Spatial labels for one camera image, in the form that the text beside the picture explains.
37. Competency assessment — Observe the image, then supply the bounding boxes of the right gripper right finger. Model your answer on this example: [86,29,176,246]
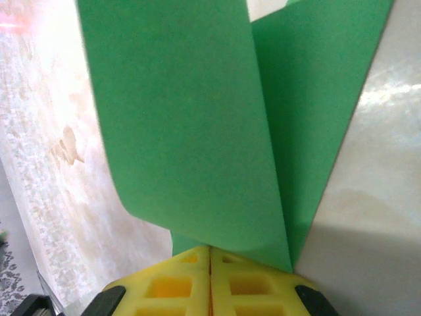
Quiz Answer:
[210,247,339,316]

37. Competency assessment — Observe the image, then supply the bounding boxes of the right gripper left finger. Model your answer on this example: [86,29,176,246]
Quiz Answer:
[87,246,211,316]

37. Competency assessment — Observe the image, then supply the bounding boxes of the green paper sheet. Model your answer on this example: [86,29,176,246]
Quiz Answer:
[74,0,395,274]

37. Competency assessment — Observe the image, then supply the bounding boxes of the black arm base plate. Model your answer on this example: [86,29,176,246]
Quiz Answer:
[14,294,63,316]

